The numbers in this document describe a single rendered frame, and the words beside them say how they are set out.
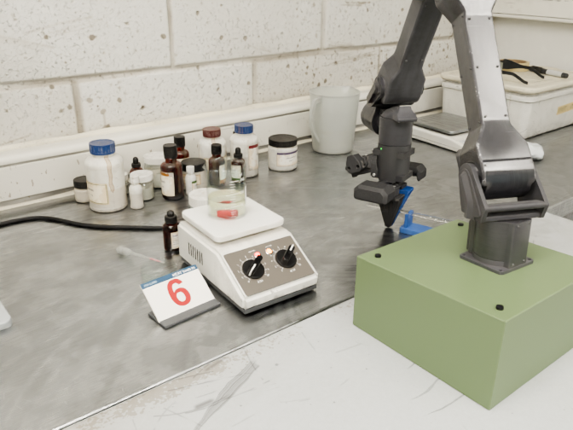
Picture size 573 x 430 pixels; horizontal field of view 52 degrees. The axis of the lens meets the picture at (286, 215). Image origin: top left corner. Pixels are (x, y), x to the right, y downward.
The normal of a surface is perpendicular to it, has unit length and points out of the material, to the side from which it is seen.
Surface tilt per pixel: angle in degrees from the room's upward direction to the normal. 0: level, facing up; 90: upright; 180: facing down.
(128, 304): 0
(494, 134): 48
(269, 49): 90
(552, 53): 90
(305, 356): 0
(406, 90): 112
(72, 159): 90
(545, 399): 0
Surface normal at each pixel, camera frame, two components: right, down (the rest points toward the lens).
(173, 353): 0.01, -0.92
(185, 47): 0.62, 0.32
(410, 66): 0.20, 0.70
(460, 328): -0.78, 0.24
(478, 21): 0.18, -0.15
